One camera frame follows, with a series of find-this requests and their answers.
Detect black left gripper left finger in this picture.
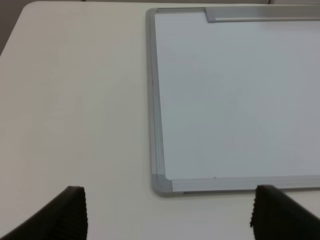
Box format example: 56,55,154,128
1,186,88,240

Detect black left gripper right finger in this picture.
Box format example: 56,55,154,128
250,185,320,240

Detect white aluminium-framed whiteboard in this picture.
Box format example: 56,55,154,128
145,4,320,195

